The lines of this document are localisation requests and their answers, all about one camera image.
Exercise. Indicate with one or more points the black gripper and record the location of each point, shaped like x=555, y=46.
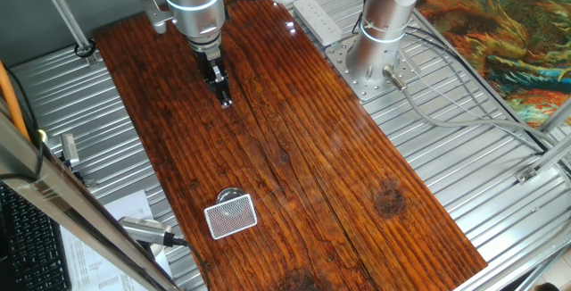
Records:
x=206, y=61

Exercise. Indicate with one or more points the small round steel plate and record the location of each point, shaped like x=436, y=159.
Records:
x=230, y=193

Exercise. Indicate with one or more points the white power strip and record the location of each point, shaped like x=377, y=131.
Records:
x=316, y=19

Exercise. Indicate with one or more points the wood grain table board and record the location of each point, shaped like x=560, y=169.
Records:
x=312, y=170

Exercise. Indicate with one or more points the printed paper sheet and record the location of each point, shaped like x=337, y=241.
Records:
x=129, y=206

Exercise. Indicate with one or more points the orange tube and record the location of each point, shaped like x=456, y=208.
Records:
x=11, y=99

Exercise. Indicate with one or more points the black keyboard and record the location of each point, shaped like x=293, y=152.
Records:
x=31, y=246

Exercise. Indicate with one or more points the colourful painted cloth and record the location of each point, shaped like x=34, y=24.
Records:
x=513, y=36

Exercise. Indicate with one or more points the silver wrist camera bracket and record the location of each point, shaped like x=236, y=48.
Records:
x=154, y=14

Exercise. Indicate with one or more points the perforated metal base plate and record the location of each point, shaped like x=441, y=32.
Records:
x=357, y=83

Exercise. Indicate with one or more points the silver camera on bracket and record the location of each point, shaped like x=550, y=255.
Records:
x=69, y=148

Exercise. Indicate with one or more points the aluminium frame post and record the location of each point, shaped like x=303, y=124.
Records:
x=542, y=268
x=553, y=155
x=62, y=10
x=557, y=119

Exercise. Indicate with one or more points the large steel frame beam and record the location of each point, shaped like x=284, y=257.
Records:
x=67, y=197

